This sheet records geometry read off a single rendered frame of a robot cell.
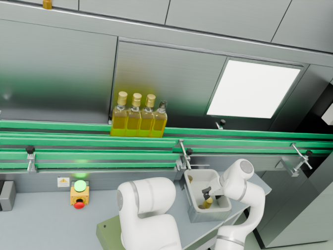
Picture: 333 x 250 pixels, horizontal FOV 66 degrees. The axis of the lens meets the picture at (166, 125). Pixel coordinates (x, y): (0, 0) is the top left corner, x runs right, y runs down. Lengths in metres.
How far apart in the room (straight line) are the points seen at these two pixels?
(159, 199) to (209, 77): 0.66
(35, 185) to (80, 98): 0.40
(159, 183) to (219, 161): 0.64
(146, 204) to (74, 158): 0.42
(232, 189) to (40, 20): 0.87
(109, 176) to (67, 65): 0.48
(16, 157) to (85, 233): 0.38
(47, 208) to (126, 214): 0.49
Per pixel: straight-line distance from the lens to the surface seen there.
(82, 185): 1.08
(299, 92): 1.59
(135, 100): 1.03
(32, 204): 1.18
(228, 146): 1.32
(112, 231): 1.02
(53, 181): 1.14
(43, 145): 1.13
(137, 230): 0.73
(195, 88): 1.22
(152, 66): 1.11
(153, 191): 0.75
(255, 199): 0.92
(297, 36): 1.37
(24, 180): 1.15
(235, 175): 0.91
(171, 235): 0.77
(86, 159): 1.07
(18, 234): 1.12
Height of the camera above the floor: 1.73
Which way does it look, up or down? 38 degrees down
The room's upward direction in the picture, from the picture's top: 17 degrees clockwise
